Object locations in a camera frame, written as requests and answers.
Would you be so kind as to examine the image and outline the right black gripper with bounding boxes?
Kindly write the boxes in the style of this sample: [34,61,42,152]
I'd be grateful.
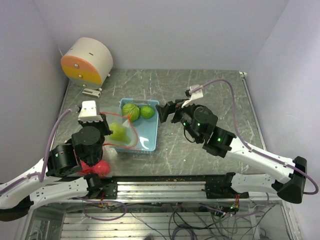
[156,97,201,142]

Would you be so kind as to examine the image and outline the large green cabbage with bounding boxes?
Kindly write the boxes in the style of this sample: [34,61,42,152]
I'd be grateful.
[109,122,131,144]
[121,103,140,122]

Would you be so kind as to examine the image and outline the clear orange-zip bag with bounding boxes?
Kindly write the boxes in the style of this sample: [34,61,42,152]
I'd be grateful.
[101,106,139,149]
[79,145,118,179]

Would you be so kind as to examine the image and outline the red tomato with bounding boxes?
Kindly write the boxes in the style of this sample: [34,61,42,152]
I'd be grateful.
[94,160,111,178]

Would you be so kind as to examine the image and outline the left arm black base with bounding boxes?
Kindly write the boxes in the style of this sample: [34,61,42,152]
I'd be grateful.
[80,173,118,200]

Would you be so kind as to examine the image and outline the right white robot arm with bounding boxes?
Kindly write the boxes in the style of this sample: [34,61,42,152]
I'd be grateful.
[155,100,307,204]

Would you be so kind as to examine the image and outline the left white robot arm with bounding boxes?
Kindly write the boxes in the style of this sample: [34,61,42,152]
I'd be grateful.
[0,113,113,210]

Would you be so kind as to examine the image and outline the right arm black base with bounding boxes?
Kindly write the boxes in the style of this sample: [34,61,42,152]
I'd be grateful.
[201,172,249,199]

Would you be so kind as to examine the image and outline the light blue plastic basket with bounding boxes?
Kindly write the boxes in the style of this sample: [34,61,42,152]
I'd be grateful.
[114,98,159,154]

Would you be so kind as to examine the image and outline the white slotted plastic block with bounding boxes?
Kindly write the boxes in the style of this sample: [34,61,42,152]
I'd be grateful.
[82,88,101,99]

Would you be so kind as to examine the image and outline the round cream drawer box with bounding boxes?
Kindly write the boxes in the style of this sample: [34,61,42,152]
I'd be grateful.
[60,37,114,90]

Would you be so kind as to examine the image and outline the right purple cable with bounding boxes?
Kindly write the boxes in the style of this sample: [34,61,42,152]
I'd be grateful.
[189,79,320,218]

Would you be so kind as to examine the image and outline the purple cable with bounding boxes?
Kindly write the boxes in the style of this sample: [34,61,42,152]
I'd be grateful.
[0,106,81,195]
[189,79,320,218]

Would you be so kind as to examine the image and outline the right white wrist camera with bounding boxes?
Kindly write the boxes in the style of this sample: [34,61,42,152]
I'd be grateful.
[181,84,204,108]

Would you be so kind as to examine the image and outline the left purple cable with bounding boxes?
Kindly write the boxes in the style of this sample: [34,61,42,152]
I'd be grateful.
[0,106,81,195]

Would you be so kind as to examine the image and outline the aluminium frame rail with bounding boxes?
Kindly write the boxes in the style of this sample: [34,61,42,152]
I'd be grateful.
[31,178,288,204]

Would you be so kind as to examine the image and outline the white corner bracket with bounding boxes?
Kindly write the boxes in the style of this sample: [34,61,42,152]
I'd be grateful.
[239,71,247,79]

